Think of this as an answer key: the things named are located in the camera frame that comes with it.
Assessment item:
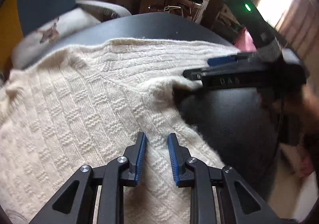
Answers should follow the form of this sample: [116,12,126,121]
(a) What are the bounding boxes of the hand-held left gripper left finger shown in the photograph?
[30,132,147,224]

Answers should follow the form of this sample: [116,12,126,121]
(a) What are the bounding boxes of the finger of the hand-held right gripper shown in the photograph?
[183,63,258,90]
[207,53,260,67]

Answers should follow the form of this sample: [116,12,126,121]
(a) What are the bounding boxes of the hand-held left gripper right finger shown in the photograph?
[167,133,282,224]

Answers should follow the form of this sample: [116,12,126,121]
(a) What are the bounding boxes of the pink cloth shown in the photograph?
[234,27,258,51]

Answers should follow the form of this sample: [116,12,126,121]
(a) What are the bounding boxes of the deer print pillow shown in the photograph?
[11,8,101,68]

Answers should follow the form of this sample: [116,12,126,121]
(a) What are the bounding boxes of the sheer pink curtain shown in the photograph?
[275,0,319,48]

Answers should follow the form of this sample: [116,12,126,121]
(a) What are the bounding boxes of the cream knitted sweater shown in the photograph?
[0,38,250,224]

